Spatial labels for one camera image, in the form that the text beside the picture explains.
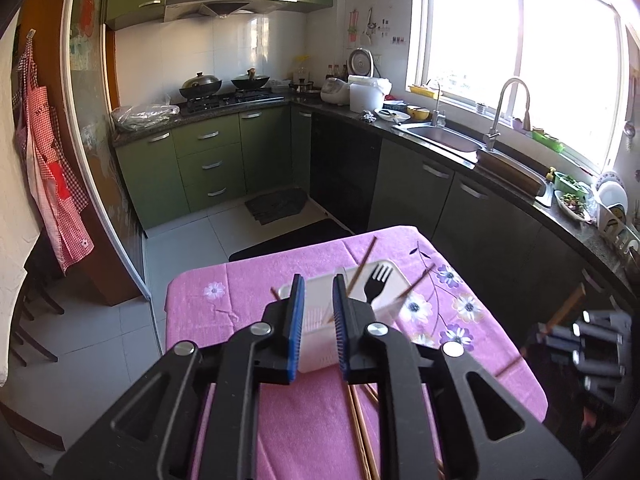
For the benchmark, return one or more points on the green box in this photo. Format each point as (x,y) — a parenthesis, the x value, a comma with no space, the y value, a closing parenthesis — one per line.
(547,141)

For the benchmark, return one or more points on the white plastic bucket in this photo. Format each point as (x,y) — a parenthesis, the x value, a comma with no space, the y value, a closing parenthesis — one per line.
(365,97)

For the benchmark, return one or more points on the black gas stove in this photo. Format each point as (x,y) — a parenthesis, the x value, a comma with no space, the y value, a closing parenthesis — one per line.
(235,101)

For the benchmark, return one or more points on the small steel faucet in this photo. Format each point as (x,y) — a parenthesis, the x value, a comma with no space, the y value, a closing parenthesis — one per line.
(437,110)

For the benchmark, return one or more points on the white plastic utensil holder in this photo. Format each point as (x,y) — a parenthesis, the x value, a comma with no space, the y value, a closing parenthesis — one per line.
(317,320)

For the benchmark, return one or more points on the green vegetable container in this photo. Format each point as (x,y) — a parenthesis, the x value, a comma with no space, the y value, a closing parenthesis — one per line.
(570,183)

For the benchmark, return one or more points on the yellow tray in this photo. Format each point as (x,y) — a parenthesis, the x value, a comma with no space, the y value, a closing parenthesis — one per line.
(422,90)

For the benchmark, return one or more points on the black floor mat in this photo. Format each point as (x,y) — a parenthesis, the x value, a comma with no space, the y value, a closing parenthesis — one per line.
(295,240)

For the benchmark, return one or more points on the wall hooks with small utensils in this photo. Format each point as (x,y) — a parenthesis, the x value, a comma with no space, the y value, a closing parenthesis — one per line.
(370,22)

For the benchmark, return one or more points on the crumpled grey rag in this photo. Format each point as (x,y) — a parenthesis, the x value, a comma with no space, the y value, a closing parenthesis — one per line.
(370,117)

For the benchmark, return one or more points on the round silver appliance lid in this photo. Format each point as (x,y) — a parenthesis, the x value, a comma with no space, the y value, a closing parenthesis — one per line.
(361,62)

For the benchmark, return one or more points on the white dish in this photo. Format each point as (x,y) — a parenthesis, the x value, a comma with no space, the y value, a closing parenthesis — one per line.
(390,115)

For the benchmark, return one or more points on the black plastic fork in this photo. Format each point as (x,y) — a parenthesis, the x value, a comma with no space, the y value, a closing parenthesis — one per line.
(377,282)

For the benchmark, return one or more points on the clear bag of vegetables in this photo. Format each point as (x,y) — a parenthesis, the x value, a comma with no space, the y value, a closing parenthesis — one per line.
(145,116)

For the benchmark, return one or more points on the yellow bowl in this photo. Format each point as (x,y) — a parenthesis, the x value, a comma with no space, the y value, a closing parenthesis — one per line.
(417,113)

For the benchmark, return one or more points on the wooden cutting board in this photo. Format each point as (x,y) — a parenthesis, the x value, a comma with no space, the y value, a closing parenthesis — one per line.
(510,172)

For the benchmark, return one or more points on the red checked apron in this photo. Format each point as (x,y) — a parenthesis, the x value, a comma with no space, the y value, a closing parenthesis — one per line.
(70,230)

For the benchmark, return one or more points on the green lower kitchen cabinets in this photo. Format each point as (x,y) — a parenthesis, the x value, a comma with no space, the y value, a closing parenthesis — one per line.
(210,160)

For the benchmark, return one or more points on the dark lower kitchen cabinets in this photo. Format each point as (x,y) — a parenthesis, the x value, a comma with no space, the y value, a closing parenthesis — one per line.
(450,210)

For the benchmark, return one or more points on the kitchen window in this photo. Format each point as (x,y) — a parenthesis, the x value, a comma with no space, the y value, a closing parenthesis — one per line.
(475,35)

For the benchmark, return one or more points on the sliding glass door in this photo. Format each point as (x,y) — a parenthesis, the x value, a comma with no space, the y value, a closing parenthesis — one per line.
(90,110)

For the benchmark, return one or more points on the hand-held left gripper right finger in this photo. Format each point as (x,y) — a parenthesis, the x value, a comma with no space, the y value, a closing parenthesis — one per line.
(340,330)

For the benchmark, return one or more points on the set of wooden chopsticks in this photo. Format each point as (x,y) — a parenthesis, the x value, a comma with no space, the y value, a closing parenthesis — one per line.
(357,435)

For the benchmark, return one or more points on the pink apron with red pocket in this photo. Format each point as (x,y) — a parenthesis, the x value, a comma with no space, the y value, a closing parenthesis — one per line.
(47,160)

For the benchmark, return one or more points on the purple floral tablecloth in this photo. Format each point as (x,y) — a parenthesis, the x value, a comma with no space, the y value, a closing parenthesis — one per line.
(300,435)

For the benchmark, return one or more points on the tall curved steel faucet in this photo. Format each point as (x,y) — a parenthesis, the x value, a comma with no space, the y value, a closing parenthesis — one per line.
(495,120)

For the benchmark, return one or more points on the dark stone countertop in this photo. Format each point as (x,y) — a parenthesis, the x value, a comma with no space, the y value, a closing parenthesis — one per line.
(565,222)

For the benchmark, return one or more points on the small steel pot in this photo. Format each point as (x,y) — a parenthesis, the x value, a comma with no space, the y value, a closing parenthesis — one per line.
(302,88)

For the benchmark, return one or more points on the dark grey floor mat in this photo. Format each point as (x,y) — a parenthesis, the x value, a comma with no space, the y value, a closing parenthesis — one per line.
(277,205)

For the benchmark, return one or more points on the dark wooden chair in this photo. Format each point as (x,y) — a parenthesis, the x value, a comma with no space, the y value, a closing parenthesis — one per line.
(35,300)

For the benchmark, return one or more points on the dish rack with plates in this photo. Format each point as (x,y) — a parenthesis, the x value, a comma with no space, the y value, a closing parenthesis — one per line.
(612,205)

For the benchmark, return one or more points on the plate with food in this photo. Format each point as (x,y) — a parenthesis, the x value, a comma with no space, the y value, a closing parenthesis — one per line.
(572,203)

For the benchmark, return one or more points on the brown wooden chopstick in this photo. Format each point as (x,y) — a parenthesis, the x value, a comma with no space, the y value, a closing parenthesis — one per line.
(567,307)

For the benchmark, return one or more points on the white rice cooker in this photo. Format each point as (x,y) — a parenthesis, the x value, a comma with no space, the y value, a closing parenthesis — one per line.
(334,92)

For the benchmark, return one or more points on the stainless steel sink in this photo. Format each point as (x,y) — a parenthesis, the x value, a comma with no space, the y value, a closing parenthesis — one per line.
(445,136)

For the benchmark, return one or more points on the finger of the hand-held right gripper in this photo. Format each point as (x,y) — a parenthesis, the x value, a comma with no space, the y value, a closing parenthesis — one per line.
(600,367)
(600,332)

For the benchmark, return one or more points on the black wok with lid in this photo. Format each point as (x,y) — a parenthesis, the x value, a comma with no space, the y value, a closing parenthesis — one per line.
(200,85)

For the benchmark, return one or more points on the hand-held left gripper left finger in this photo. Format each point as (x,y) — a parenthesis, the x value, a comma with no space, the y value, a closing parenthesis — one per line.
(297,330)

